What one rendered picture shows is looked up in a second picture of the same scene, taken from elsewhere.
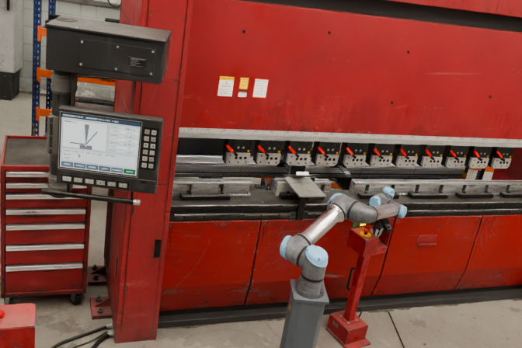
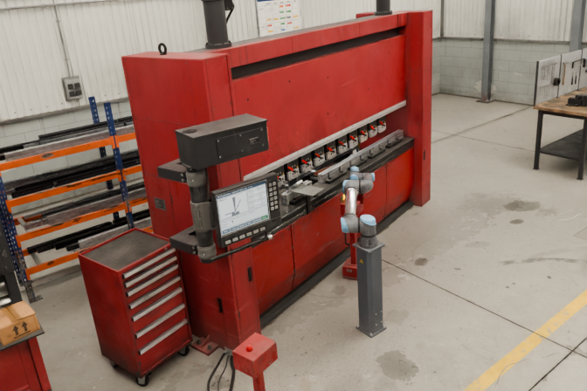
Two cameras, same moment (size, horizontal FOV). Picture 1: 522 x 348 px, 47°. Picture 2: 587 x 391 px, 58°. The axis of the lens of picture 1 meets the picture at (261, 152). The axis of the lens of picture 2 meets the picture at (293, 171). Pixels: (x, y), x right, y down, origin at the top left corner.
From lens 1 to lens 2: 1.90 m
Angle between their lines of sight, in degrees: 27
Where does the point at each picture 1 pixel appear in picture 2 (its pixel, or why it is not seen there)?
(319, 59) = (288, 101)
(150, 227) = (243, 261)
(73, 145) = (227, 216)
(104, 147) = (246, 208)
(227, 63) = not seen: hidden behind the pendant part
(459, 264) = (383, 200)
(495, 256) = (397, 186)
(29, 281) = (156, 353)
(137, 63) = (253, 141)
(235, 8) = (240, 85)
